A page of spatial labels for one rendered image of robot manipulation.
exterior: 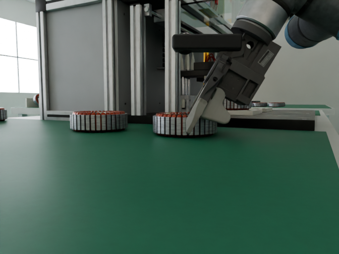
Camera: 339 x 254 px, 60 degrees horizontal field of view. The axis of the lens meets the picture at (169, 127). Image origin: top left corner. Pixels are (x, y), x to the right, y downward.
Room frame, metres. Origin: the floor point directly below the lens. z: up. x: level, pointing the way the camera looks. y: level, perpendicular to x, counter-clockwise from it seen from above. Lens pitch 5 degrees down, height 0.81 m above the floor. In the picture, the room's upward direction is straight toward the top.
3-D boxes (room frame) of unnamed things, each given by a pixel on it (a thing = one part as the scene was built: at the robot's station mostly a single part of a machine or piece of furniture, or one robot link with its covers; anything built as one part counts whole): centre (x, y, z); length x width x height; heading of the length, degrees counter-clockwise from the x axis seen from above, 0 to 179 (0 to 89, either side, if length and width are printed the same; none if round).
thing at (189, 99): (0.92, -0.05, 0.80); 0.07 x 0.05 x 0.06; 154
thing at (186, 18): (1.01, -0.15, 1.03); 0.62 x 0.01 x 0.03; 154
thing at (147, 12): (1.05, -0.08, 1.04); 0.62 x 0.02 x 0.03; 154
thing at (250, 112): (0.86, -0.18, 0.78); 0.15 x 0.15 x 0.01; 64
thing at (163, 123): (0.51, -0.03, 0.77); 0.11 x 0.11 x 0.04
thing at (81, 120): (0.59, 0.14, 0.77); 0.11 x 0.11 x 0.04
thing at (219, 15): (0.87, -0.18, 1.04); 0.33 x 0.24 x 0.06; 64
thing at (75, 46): (0.86, 0.27, 0.91); 0.28 x 0.03 x 0.32; 64
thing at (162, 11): (0.86, 0.01, 1.05); 0.06 x 0.04 x 0.04; 154
